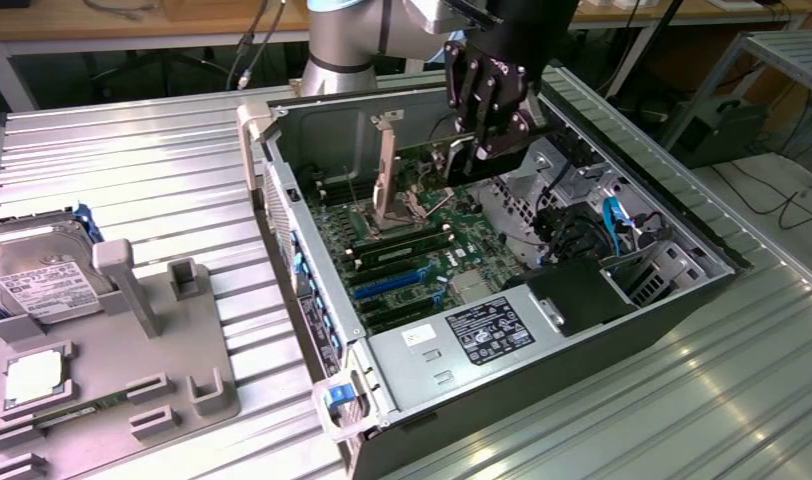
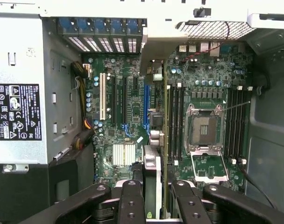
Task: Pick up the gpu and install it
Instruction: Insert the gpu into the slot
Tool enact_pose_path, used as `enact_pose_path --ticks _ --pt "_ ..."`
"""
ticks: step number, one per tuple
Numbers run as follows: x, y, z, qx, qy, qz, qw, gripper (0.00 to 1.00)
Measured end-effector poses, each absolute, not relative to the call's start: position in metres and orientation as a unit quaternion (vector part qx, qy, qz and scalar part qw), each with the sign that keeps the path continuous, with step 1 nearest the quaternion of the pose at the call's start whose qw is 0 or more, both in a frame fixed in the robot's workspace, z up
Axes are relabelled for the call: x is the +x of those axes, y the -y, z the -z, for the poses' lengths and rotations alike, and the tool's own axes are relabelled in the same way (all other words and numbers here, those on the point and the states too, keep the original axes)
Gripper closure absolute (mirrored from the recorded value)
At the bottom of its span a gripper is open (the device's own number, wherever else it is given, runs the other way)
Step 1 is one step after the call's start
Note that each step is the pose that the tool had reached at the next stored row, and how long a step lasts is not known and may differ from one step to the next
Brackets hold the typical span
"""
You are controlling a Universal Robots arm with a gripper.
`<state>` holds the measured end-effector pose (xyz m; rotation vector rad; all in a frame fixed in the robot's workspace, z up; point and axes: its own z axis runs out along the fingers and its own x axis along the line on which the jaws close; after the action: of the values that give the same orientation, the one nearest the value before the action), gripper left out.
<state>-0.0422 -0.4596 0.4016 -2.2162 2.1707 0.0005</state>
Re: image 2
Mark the short black expansion slot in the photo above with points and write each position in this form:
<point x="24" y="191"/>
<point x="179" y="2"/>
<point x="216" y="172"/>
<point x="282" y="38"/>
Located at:
<point x="135" y="84"/>

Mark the CPU socket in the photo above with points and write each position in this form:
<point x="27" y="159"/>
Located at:
<point x="205" y="128"/>

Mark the open black PC case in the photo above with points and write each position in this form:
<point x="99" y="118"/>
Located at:
<point x="270" y="105"/>

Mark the silver socket cover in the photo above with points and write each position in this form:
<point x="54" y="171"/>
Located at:
<point x="210" y="180"/>

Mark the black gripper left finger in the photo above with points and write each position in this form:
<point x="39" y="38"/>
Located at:
<point x="74" y="205"/>

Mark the white expansion slot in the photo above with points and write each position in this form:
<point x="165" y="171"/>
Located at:
<point x="102" y="98"/>

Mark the thin metal locking lever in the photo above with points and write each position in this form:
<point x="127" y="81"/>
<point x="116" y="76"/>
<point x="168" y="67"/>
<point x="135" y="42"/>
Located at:
<point x="237" y="105"/>

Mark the green motherboard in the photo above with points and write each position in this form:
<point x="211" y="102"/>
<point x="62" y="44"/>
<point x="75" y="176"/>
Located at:
<point x="202" y="70"/>

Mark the black plastic shroud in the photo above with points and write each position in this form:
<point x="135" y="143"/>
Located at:
<point x="27" y="191"/>

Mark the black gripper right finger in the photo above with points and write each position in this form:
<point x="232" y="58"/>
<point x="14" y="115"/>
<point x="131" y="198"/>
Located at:
<point x="237" y="207"/>

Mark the long black expansion slot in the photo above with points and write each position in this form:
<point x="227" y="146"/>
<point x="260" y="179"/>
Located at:
<point x="125" y="98"/>
<point x="114" y="98"/>

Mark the silver chipset heatsink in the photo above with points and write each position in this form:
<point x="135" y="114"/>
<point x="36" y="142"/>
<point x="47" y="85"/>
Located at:
<point x="123" y="155"/>

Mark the blue expansion slot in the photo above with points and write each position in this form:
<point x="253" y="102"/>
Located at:
<point x="146" y="105"/>

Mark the black RAM slot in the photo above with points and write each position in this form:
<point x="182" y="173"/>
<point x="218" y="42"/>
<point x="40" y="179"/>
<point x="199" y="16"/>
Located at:
<point x="240" y="123"/>
<point x="168" y="87"/>
<point x="184" y="121"/>
<point x="230" y="123"/>
<point x="246" y="123"/>
<point x="179" y="121"/>
<point x="175" y="121"/>
<point x="235" y="123"/>

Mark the silver power supply unit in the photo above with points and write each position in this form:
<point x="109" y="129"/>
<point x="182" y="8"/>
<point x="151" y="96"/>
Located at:
<point x="18" y="58"/>

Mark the blue slot retention clip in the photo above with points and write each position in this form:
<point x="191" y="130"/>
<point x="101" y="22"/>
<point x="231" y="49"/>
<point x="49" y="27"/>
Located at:
<point x="83" y="24"/>
<point x="65" y="24"/>
<point x="116" y="24"/>
<point x="132" y="24"/>
<point x="100" y="24"/>

